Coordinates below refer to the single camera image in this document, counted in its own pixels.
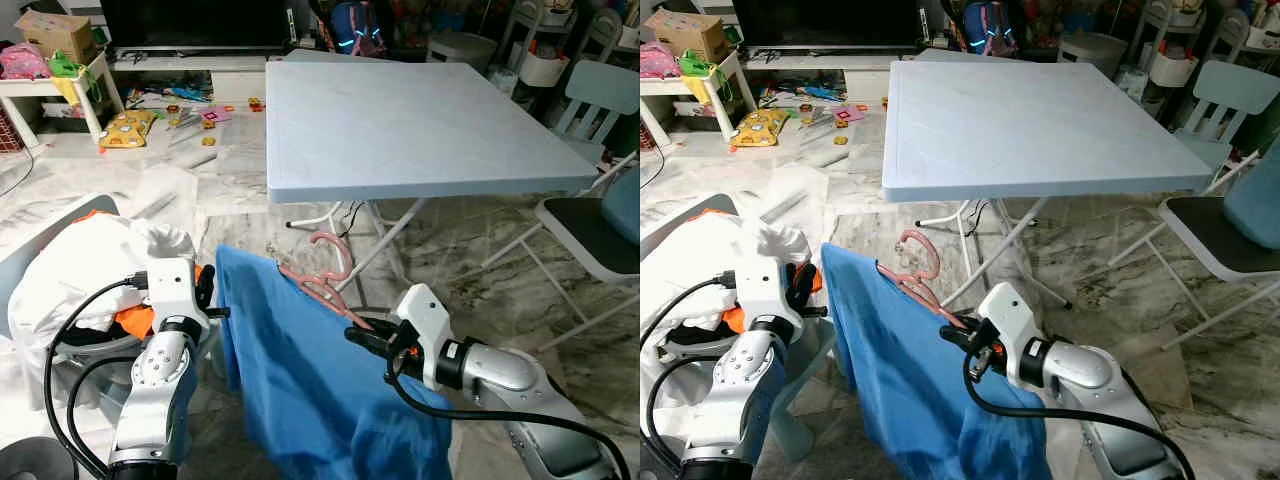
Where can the pink plastic hanger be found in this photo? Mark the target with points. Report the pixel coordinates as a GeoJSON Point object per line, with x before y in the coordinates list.
{"type": "Point", "coordinates": [320, 292]}
{"type": "Point", "coordinates": [915, 290]}

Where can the light blue folding table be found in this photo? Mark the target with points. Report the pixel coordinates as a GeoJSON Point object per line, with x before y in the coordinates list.
{"type": "Point", "coordinates": [1040, 130]}
{"type": "Point", "coordinates": [420, 130]}

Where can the small white side table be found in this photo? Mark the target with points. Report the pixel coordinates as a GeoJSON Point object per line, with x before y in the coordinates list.
{"type": "Point", "coordinates": [40, 86]}
{"type": "Point", "coordinates": [680, 86]}

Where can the blue shirt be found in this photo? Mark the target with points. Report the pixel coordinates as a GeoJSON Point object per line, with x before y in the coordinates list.
{"type": "Point", "coordinates": [900, 380]}
{"type": "Point", "coordinates": [300, 380]}

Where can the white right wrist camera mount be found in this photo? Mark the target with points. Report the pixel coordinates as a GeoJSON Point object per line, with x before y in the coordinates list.
{"type": "Point", "coordinates": [425, 320]}
{"type": "Point", "coordinates": [1005, 320]}

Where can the white shirt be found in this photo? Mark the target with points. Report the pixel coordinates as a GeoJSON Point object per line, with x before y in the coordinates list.
{"type": "Point", "coordinates": [700, 270]}
{"type": "Point", "coordinates": [80, 270]}

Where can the green bag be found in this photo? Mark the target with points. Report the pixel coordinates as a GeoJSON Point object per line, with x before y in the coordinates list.
{"type": "Point", "coordinates": [700, 66]}
{"type": "Point", "coordinates": [65, 66]}

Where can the dark blue backpack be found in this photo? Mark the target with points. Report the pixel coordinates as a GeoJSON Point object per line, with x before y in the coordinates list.
{"type": "Point", "coordinates": [355, 25]}
{"type": "Point", "coordinates": [990, 25]}

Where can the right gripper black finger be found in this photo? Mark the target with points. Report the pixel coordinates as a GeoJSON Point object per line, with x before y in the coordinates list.
{"type": "Point", "coordinates": [960, 332]}
{"type": "Point", "coordinates": [375, 348]}
{"type": "Point", "coordinates": [966, 348]}
{"type": "Point", "coordinates": [368, 332]}

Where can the white television stand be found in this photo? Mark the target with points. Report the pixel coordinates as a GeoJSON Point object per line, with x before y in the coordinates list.
{"type": "Point", "coordinates": [870, 85]}
{"type": "Point", "coordinates": [240, 88]}

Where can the cardboard box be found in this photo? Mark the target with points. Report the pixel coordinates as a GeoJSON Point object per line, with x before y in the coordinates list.
{"type": "Point", "coordinates": [55, 35]}
{"type": "Point", "coordinates": [690, 35]}

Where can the white round bin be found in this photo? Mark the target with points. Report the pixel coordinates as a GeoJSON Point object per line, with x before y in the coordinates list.
{"type": "Point", "coordinates": [1090, 50]}
{"type": "Point", "coordinates": [460, 50]}

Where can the grey white folding chair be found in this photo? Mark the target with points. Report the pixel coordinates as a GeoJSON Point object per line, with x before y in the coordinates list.
{"type": "Point", "coordinates": [1215, 235]}
{"type": "Point", "coordinates": [590, 235]}

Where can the white storage shelf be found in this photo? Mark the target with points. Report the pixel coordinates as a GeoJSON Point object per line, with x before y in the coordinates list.
{"type": "Point", "coordinates": [545, 68]}
{"type": "Point", "coordinates": [1170, 68]}

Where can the black television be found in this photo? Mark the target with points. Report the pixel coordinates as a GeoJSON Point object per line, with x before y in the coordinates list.
{"type": "Point", "coordinates": [820, 20]}
{"type": "Point", "coordinates": [190, 20]}

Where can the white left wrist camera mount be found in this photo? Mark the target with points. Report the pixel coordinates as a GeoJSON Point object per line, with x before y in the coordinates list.
{"type": "Point", "coordinates": [780, 290]}
{"type": "Point", "coordinates": [172, 290]}

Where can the orange cloth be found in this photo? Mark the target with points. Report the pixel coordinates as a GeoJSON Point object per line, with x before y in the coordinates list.
{"type": "Point", "coordinates": [135, 320]}
{"type": "Point", "coordinates": [738, 320]}

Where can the pink bag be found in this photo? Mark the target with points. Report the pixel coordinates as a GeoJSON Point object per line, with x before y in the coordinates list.
{"type": "Point", "coordinates": [22, 62]}
{"type": "Point", "coordinates": [655, 62]}

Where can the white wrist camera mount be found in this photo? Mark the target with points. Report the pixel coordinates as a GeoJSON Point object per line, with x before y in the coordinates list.
{"type": "Point", "coordinates": [780, 290]}
{"type": "Point", "coordinates": [172, 290]}
{"type": "Point", "coordinates": [425, 320]}
{"type": "Point", "coordinates": [1005, 320]}

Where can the pink flat toy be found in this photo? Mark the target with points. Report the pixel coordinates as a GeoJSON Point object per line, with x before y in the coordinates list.
{"type": "Point", "coordinates": [850, 113]}
{"type": "Point", "coordinates": [216, 113]}

